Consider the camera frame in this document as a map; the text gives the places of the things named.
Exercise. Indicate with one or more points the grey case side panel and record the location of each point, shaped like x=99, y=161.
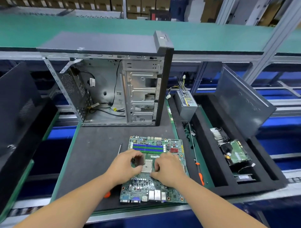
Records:
x=244, y=105

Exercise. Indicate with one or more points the hard drive with green board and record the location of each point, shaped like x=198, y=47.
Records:
x=238, y=153

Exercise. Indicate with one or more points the grey aluminium frame post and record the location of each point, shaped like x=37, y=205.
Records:
x=270, y=44

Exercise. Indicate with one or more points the person's left hand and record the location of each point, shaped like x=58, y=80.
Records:
x=122, y=168

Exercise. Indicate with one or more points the grey power supply unit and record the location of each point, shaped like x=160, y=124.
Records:
x=188, y=107

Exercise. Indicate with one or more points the person's right forearm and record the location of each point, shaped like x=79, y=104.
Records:
x=211, y=206

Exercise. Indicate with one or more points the green memory stick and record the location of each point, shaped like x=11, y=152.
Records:
x=170, y=114

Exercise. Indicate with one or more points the flat black drive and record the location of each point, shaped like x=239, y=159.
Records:
x=245, y=178

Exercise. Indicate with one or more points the silver heatsink cooler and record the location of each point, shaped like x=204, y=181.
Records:
x=218, y=136

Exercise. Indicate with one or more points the green conveyor belt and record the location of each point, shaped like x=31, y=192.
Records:
x=211, y=35

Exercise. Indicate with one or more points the dark square processor chip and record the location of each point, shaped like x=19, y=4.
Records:
x=139, y=161

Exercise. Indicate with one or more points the person's right hand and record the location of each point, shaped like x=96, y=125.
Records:
x=171, y=170

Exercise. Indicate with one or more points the dark grey work mat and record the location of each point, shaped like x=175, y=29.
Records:
x=94, y=150

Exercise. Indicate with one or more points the black case panel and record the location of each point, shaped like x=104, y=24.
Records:
x=21, y=117

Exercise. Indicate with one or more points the person's left fingers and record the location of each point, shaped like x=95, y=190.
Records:
x=135, y=153

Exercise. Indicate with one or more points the black foam tray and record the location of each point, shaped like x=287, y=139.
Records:
x=211, y=150

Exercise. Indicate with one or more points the person's left forearm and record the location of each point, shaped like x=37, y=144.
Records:
x=70, y=204

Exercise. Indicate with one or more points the open grey computer case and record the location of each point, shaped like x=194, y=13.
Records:
x=105, y=70

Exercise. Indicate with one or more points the person's right thumb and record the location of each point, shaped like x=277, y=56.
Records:
x=155, y=175

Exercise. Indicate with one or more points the green computer motherboard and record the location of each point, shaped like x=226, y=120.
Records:
x=141, y=188

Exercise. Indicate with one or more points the row of cardboard boxes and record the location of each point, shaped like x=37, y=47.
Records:
x=89, y=4

